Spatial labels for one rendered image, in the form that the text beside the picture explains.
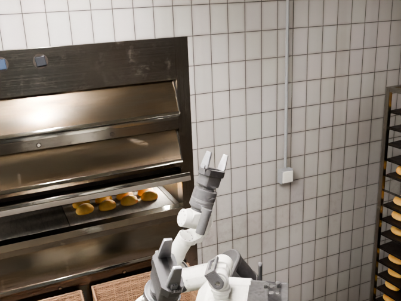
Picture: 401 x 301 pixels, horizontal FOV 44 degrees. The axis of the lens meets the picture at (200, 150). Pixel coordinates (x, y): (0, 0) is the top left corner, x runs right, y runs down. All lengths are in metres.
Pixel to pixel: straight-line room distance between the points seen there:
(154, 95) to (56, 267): 1.01
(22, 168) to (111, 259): 0.68
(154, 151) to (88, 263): 0.68
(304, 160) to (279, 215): 0.37
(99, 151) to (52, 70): 0.46
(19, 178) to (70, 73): 0.55
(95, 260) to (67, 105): 0.83
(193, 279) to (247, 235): 1.19
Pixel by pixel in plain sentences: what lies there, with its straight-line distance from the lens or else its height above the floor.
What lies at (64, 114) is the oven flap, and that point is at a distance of 2.42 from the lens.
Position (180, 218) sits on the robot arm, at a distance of 1.81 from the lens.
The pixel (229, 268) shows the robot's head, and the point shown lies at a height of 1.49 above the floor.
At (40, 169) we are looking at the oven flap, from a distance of 2.48.
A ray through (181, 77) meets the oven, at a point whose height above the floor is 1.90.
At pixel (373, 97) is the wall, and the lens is 3.27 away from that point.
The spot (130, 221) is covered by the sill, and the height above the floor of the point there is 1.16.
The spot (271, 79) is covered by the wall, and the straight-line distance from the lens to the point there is 2.80.
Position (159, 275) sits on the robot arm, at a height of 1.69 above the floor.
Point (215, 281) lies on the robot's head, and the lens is 1.52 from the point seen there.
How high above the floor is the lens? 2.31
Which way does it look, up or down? 18 degrees down
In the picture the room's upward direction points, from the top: 2 degrees counter-clockwise
